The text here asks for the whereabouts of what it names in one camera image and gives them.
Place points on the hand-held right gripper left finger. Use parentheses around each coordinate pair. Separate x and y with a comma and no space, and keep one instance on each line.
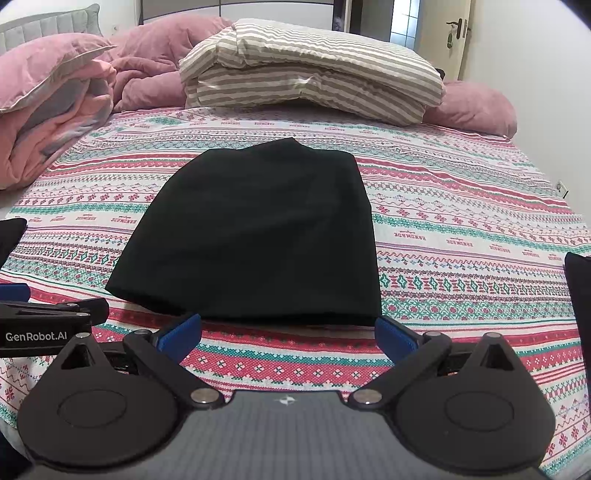
(180,336)

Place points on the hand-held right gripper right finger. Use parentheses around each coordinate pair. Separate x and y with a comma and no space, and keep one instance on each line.
(392,340)

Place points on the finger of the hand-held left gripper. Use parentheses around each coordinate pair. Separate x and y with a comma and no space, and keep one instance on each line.
(14,292)

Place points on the black pants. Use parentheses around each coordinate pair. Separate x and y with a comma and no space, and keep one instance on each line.
(258,230)

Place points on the dark cloth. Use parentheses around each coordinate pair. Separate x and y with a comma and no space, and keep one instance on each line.
(579,286)
(11,240)

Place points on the patterned bed sheet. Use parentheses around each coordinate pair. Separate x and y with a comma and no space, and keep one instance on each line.
(461,230)

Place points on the pink and grey comforter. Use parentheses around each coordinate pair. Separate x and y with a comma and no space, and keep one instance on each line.
(46,138)

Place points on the pink pillow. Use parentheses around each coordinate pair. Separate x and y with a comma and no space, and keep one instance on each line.
(41,69)

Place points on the pink duvet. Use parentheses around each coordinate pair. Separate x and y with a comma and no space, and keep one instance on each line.
(147,69)

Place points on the grey padded headboard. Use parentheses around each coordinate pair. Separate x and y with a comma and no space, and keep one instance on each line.
(46,25)

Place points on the dark object behind duvet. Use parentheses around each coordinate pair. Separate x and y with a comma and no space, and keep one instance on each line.
(441,76)

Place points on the striped folded duvet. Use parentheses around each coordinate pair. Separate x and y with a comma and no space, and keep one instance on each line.
(314,69)

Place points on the cream door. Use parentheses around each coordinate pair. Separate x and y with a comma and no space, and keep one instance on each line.
(465,41)

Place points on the white and grey wardrobe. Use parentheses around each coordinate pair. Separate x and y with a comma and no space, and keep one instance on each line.
(231,9)

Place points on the white wall outlet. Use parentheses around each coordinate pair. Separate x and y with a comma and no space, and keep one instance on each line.
(562,188)

